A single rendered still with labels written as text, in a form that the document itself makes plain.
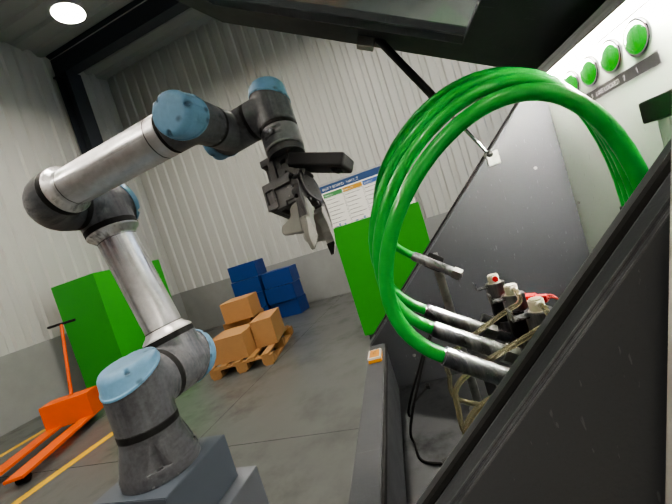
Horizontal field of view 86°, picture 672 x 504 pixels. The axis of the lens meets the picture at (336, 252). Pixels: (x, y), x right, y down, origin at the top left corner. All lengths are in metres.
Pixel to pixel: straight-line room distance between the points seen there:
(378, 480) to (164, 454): 0.46
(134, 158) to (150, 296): 0.34
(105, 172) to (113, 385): 0.39
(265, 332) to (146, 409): 3.96
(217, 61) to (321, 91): 2.42
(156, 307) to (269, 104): 0.51
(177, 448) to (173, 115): 0.61
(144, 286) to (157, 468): 0.37
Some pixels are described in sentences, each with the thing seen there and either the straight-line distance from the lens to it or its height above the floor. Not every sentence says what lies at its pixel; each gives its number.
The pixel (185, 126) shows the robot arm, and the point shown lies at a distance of 0.64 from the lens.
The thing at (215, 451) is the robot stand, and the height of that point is 0.89.
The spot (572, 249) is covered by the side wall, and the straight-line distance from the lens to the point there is 0.97.
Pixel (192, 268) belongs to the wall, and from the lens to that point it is 8.95.
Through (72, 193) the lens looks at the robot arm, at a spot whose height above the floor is 1.46.
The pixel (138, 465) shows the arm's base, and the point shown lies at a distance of 0.85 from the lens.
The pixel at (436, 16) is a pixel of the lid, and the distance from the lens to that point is 0.89.
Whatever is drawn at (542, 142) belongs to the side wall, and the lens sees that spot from 0.95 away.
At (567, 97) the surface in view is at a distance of 0.36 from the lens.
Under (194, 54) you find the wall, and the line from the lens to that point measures 9.19.
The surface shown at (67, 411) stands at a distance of 5.39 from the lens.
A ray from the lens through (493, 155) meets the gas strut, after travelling 0.91.
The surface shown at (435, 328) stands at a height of 1.11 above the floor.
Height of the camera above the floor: 1.25
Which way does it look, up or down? 3 degrees down
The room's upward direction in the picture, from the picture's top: 17 degrees counter-clockwise
